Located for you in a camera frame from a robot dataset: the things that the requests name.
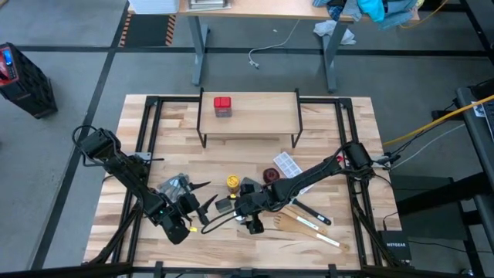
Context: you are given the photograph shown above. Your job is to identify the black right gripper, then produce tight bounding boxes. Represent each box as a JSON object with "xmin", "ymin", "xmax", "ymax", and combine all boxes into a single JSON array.
[{"xmin": 235, "ymin": 183, "xmax": 277, "ymax": 236}]

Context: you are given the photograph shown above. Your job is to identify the grey cable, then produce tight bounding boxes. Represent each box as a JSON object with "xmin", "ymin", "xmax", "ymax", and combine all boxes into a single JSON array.
[{"xmin": 391, "ymin": 123, "xmax": 466, "ymax": 171}]

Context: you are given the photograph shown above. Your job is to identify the thick yellow cable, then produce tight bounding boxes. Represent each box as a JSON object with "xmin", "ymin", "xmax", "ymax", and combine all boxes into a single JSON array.
[{"xmin": 381, "ymin": 94, "xmax": 494, "ymax": 147}]

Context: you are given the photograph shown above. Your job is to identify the black metal table frame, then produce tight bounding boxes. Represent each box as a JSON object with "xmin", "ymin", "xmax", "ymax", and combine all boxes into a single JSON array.
[{"xmin": 80, "ymin": 94, "xmax": 406, "ymax": 271}]

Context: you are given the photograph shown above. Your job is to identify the white ice cube tray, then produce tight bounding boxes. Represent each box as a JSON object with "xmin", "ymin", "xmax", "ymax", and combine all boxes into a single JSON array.
[{"xmin": 272, "ymin": 151, "xmax": 314, "ymax": 195}]

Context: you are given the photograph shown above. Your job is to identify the stack of papers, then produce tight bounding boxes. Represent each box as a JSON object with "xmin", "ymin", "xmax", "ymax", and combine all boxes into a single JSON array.
[{"xmin": 185, "ymin": 0, "xmax": 232, "ymax": 12}]

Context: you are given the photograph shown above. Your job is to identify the black horizontal frame bar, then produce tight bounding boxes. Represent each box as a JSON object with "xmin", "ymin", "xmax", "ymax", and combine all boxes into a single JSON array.
[{"xmin": 0, "ymin": 261, "xmax": 494, "ymax": 278}]

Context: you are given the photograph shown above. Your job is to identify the wooden desk grey legs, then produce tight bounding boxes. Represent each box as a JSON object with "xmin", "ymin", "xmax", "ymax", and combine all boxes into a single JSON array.
[{"xmin": 127, "ymin": 0, "xmax": 421, "ymax": 93}]

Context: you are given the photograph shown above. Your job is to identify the black mat hazard stripes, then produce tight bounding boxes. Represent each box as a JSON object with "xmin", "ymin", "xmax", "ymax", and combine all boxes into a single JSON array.
[{"xmin": 118, "ymin": 13, "xmax": 178, "ymax": 48}]

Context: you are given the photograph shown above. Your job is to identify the pile of clothes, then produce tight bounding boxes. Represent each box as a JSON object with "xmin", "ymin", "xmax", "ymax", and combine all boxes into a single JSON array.
[{"xmin": 312, "ymin": 0, "xmax": 425, "ymax": 31}]

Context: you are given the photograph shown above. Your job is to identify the black side desk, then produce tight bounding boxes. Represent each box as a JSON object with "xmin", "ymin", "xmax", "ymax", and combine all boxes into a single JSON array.
[{"xmin": 455, "ymin": 79, "xmax": 494, "ymax": 232}]

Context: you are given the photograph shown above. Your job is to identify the white cable with plug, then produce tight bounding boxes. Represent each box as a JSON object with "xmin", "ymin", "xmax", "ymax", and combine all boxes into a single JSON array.
[{"xmin": 248, "ymin": 19, "xmax": 301, "ymax": 70}]

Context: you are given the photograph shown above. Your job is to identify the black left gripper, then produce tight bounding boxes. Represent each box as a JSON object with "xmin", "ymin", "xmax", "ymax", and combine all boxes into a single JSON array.
[{"xmin": 175, "ymin": 180, "xmax": 219, "ymax": 228}]

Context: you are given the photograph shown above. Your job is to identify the wooden shelf riser black legs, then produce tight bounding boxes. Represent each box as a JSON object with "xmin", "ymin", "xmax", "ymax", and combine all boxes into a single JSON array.
[{"xmin": 195, "ymin": 87, "xmax": 303, "ymax": 150}]

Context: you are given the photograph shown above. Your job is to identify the wooden fork spatula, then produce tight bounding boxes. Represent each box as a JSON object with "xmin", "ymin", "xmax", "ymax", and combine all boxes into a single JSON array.
[{"xmin": 272, "ymin": 214, "xmax": 350, "ymax": 253}]

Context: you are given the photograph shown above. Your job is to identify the wooden slotted spatula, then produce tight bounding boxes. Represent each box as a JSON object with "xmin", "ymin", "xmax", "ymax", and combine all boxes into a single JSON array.
[{"xmin": 283, "ymin": 207, "xmax": 328, "ymax": 236}]

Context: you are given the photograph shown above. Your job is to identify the red-lid spice jar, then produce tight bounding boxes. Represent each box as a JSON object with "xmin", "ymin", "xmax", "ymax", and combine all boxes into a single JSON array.
[{"xmin": 213, "ymin": 96, "xmax": 233, "ymax": 118}]

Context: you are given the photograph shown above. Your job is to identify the red apple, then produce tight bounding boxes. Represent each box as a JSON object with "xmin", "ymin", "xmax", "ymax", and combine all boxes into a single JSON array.
[{"xmin": 262, "ymin": 167, "xmax": 281, "ymax": 185}]

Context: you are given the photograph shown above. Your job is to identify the thin yellow cable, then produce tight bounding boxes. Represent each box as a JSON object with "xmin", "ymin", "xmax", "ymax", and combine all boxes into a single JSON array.
[{"xmin": 399, "ymin": 0, "xmax": 451, "ymax": 30}]

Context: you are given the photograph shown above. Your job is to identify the yellow-lid spice jar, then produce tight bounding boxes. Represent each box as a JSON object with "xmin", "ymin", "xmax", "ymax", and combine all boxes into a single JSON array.
[{"xmin": 226, "ymin": 174, "xmax": 241, "ymax": 195}]

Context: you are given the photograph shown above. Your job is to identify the white cloth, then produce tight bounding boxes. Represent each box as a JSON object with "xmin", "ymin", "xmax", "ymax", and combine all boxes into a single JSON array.
[{"xmin": 313, "ymin": 19, "xmax": 357, "ymax": 46}]

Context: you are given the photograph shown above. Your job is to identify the black Netgear switch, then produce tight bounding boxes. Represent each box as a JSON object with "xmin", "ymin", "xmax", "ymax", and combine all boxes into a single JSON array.
[{"xmin": 377, "ymin": 230, "xmax": 413, "ymax": 263}]

